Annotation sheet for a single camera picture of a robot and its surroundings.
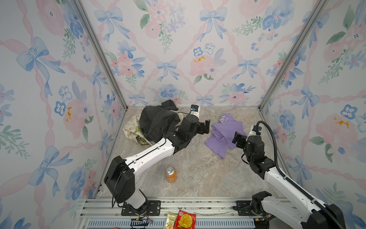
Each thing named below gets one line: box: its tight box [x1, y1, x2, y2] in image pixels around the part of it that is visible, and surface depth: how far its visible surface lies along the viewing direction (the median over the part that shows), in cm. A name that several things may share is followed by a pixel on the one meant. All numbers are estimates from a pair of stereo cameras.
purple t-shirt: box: [204, 113, 248, 159], surface depth 101 cm
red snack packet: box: [173, 209, 197, 229], surface depth 71 cm
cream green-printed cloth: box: [122, 110, 185, 146], surface depth 99 cm
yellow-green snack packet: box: [163, 211, 178, 229], surface depth 70 cm
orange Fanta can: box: [164, 166, 178, 184], surface depth 77 cm
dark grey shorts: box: [139, 99, 181, 143], surface depth 102 cm
